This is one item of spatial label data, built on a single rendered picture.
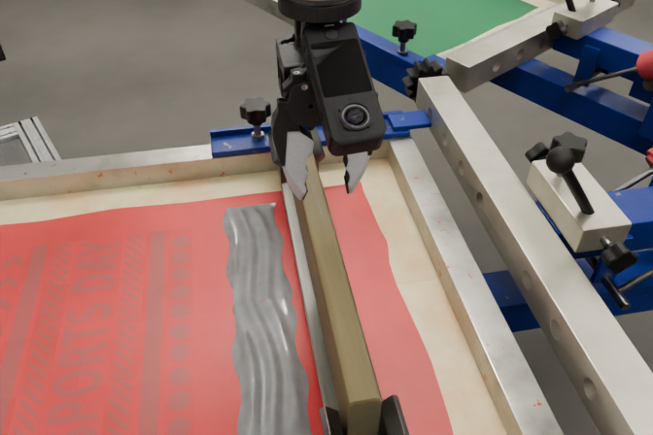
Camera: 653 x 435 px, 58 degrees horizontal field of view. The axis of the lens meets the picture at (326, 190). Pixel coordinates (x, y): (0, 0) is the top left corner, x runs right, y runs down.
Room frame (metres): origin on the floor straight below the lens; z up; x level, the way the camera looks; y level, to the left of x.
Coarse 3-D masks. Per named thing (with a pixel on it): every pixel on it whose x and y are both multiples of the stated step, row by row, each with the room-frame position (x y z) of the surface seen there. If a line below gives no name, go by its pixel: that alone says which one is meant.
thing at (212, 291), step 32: (352, 192) 0.65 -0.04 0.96; (32, 224) 0.58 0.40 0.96; (64, 224) 0.58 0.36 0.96; (96, 224) 0.58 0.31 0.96; (128, 224) 0.58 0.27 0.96; (160, 224) 0.58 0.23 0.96; (192, 224) 0.58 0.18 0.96; (288, 224) 0.58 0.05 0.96; (352, 224) 0.58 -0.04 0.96; (192, 256) 0.52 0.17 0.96; (224, 256) 0.52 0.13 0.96; (288, 256) 0.52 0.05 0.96; (352, 256) 0.52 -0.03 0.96; (384, 256) 0.52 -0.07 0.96; (192, 288) 0.47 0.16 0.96; (224, 288) 0.47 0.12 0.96; (352, 288) 0.47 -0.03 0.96
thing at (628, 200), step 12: (612, 192) 0.55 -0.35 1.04; (624, 192) 0.55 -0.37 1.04; (636, 192) 0.55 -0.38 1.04; (648, 192) 0.55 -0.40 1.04; (540, 204) 0.53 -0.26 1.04; (624, 204) 0.53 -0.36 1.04; (636, 204) 0.53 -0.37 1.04; (648, 204) 0.53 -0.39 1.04; (636, 216) 0.51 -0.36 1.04; (648, 216) 0.51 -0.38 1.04; (636, 228) 0.50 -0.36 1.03; (648, 228) 0.50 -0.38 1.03; (564, 240) 0.48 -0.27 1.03; (636, 240) 0.50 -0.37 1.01; (648, 240) 0.50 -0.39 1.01; (576, 252) 0.48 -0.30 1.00; (588, 252) 0.49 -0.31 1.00; (600, 252) 0.49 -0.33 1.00
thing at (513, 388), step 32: (64, 160) 0.68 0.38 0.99; (96, 160) 0.68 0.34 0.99; (128, 160) 0.68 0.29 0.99; (160, 160) 0.68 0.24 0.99; (192, 160) 0.68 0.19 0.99; (224, 160) 0.69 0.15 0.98; (256, 160) 0.70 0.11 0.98; (416, 160) 0.68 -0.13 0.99; (0, 192) 0.63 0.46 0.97; (32, 192) 0.64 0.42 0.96; (64, 192) 0.65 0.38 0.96; (416, 192) 0.61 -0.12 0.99; (416, 224) 0.58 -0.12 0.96; (448, 224) 0.55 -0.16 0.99; (448, 256) 0.49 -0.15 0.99; (448, 288) 0.46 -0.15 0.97; (480, 288) 0.44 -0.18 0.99; (480, 320) 0.40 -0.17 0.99; (480, 352) 0.36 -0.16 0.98; (512, 352) 0.36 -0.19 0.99; (512, 384) 0.32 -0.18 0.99; (512, 416) 0.29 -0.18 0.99; (544, 416) 0.29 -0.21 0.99
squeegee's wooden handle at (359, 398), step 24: (312, 168) 0.57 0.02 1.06; (312, 192) 0.53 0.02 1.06; (312, 216) 0.49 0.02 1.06; (312, 240) 0.45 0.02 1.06; (336, 240) 0.45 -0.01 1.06; (312, 264) 0.44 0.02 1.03; (336, 264) 0.41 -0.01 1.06; (336, 288) 0.38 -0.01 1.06; (336, 312) 0.35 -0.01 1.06; (336, 336) 0.33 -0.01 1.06; (360, 336) 0.33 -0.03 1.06; (336, 360) 0.30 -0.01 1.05; (360, 360) 0.30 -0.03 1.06; (336, 384) 0.30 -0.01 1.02; (360, 384) 0.28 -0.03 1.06; (360, 408) 0.26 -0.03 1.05; (360, 432) 0.26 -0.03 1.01
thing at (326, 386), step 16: (288, 192) 0.60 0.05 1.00; (288, 208) 0.57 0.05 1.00; (304, 256) 0.49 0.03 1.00; (304, 272) 0.46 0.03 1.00; (304, 288) 0.44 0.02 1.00; (304, 304) 0.42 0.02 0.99; (320, 336) 0.37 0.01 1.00; (320, 352) 0.35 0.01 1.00; (320, 368) 0.33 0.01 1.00; (320, 384) 0.32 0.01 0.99; (336, 400) 0.30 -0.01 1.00
